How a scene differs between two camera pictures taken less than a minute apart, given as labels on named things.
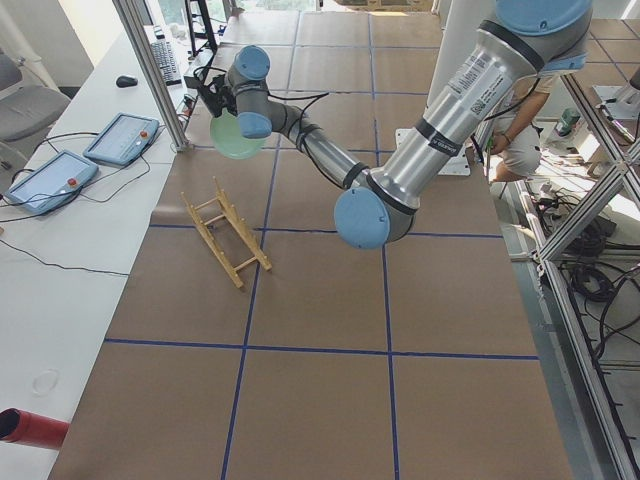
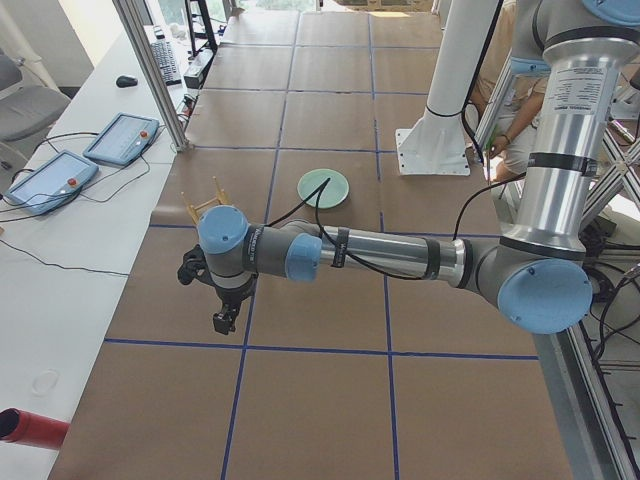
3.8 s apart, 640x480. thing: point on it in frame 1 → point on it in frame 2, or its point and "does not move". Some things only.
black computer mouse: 126,81 does not move
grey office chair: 24,109 does not move
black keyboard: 166,62 does not move
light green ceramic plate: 227,138 → 334,192
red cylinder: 25,427 does not move
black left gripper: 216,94 → 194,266
